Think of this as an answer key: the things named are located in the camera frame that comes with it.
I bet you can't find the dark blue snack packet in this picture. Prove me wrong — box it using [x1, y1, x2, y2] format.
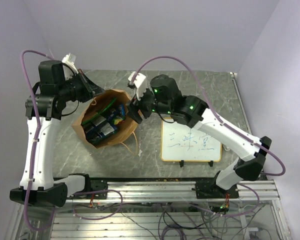
[83, 116, 118, 145]
[107, 103, 126, 126]

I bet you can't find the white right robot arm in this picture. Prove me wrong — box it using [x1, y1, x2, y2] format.
[126, 72, 272, 198]

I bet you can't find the aluminium mounting rail frame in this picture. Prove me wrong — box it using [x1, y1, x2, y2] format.
[6, 177, 292, 240]

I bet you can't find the brown paper bag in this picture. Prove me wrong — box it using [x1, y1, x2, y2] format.
[72, 89, 138, 149]

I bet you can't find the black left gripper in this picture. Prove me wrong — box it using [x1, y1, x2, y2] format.
[58, 68, 106, 103]

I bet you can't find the green Chiuba chips bag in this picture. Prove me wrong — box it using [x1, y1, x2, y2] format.
[81, 97, 117, 125]

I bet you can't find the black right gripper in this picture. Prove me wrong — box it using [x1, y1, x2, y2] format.
[125, 84, 173, 124]

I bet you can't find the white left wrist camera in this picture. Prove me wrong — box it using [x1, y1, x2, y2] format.
[61, 53, 79, 74]

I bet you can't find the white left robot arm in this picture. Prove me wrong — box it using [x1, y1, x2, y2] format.
[9, 58, 104, 207]

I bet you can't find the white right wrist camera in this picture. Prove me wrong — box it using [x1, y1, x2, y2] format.
[128, 71, 148, 101]

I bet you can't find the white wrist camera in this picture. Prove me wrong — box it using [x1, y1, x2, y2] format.
[61, 53, 79, 74]
[128, 71, 148, 101]

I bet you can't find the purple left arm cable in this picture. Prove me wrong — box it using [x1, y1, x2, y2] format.
[19, 49, 63, 232]

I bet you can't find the white dry-erase board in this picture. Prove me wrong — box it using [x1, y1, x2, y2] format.
[160, 117, 222, 163]

